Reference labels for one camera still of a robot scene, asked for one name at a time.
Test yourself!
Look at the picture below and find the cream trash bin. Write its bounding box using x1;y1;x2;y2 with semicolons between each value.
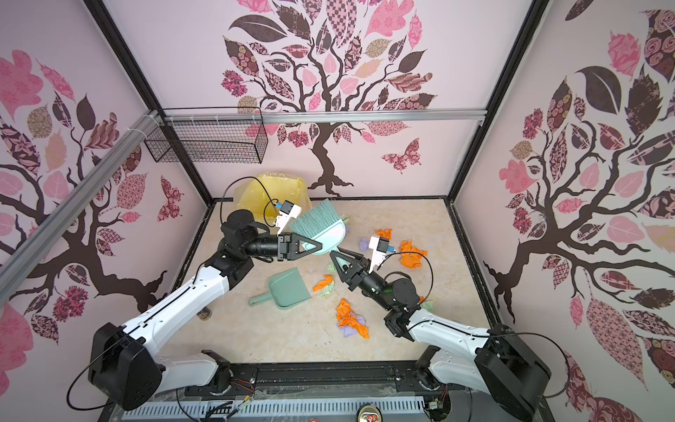
236;173;312;225

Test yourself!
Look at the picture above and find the metal can top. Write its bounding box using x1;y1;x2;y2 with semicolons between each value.
356;404;383;422

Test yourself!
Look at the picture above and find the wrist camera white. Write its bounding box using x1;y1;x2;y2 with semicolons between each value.
368;237;390;273
274;200;302;234

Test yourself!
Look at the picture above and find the small brown jar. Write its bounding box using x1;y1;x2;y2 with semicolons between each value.
197;308;212;321

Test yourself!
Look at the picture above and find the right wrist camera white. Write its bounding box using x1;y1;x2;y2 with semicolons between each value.
368;237;390;273

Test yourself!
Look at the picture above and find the orange purple paper pile front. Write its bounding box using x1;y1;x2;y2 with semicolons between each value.
336;298;370;339

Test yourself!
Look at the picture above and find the aluminium rail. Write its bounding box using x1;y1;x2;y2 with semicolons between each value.
1;110;161;303
165;108;487;125

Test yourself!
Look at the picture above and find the orange green paper scrap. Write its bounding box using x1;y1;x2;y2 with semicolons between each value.
313;274;335;296

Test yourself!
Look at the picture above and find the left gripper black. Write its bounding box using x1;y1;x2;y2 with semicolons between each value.
243;231;323;262

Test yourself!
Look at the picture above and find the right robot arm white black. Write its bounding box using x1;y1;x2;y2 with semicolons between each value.
330;248;551;421

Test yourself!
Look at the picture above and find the green hand brush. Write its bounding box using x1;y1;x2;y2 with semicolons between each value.
290;200;346;255

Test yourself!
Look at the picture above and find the white slotted cable duct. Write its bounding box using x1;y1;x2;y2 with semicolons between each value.
115;397;425;421

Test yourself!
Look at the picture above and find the aluminium rail back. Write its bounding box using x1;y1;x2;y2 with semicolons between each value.
165;108;487;125

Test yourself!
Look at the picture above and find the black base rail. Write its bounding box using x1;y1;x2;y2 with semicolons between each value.
99;358;555;422

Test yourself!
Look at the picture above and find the yellow bin liner bag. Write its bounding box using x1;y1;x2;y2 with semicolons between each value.
234;172;313;223

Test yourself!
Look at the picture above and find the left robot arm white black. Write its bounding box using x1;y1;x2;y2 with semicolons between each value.
88;209;323;411

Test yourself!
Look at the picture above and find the aluminium rail left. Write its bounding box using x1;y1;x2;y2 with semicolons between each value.
1;110;161;303

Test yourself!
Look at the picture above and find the green plastic dustpan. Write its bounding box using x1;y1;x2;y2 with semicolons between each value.
248;267;311;309

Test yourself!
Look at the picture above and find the black wire basket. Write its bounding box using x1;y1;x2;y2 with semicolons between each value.
144;105;268;165

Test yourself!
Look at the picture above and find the large orange paper scrap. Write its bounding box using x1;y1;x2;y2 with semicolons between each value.
399;241;428;269

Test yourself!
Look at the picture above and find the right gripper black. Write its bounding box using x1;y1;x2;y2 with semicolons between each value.
336;249;396;315

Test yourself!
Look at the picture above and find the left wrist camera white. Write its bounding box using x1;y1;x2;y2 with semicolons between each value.
274;200;302;234

